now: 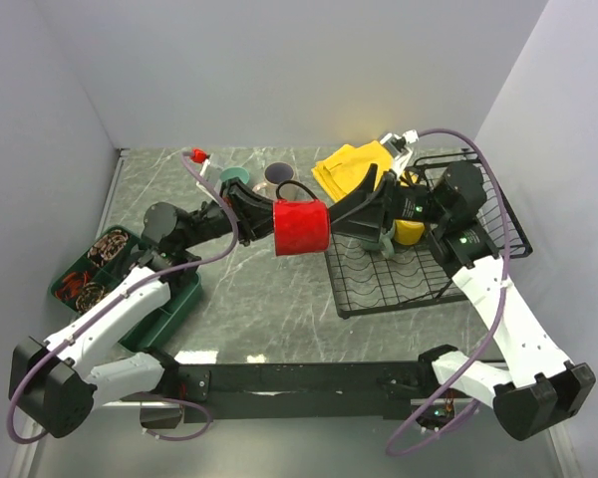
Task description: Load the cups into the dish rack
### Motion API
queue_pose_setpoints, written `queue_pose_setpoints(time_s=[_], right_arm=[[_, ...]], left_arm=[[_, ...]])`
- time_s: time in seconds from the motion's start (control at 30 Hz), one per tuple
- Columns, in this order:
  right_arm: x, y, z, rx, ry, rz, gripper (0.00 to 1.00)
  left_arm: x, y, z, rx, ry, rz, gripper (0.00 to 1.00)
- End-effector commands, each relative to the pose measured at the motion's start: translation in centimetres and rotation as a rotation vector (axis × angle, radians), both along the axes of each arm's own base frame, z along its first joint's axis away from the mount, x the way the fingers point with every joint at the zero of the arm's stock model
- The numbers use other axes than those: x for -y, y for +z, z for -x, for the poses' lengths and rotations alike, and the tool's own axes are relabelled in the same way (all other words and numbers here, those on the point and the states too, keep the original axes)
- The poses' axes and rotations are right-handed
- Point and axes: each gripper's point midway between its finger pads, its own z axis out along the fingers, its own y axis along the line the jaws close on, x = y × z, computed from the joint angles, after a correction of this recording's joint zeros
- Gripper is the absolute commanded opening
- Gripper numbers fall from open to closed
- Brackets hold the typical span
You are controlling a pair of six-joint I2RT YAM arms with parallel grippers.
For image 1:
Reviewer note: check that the pink mug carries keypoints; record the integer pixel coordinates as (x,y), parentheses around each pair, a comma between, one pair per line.
(274,174)

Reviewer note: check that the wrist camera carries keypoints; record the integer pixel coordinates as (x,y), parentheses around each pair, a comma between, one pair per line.
(211,167)
(400,147)

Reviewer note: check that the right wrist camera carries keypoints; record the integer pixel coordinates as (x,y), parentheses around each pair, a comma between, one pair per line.
(400,147)

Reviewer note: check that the yellow cloth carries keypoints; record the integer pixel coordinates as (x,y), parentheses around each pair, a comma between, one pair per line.
(341,172)

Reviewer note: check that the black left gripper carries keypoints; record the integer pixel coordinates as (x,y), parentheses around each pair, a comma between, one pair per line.
(253,211)

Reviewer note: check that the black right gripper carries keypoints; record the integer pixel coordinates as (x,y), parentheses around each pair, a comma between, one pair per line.
(365,222)

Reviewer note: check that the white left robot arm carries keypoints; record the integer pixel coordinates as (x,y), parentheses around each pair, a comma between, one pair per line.
(58,381)

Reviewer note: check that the black front base bar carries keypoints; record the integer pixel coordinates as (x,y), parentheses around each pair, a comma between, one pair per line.
(383,389)

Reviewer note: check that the yellow mug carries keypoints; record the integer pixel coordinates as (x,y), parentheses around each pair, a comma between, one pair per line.
(408,233)

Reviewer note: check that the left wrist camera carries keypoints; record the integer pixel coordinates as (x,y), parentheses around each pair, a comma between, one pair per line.
(211,167)

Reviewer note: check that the green glazed mug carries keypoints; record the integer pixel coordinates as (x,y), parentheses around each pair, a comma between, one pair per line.
(384,245)

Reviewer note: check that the small teal cup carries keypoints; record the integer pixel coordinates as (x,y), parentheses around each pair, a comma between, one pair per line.
(235,172)

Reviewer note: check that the red mug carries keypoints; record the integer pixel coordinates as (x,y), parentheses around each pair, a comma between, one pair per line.
(300,227)

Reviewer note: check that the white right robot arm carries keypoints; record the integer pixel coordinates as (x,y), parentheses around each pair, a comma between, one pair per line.
(541,386)

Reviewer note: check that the green organizer tray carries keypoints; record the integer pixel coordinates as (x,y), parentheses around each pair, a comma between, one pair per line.
(104,266)

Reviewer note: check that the black wire dish rack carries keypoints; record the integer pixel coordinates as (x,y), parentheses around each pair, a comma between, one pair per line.
(365,283)

